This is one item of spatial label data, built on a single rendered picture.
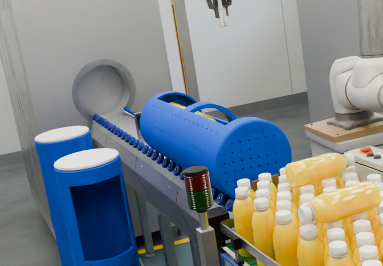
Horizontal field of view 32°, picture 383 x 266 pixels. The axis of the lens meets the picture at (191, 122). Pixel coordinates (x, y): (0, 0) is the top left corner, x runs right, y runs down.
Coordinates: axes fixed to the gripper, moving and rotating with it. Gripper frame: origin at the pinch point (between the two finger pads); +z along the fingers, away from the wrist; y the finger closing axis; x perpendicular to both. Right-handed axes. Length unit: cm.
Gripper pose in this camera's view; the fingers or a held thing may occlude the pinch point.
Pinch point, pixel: (222, 17)
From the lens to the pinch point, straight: 254.9
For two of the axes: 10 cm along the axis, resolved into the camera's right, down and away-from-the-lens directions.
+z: 1.8, 9.6, 2.0
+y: 9.4, -2.3, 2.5
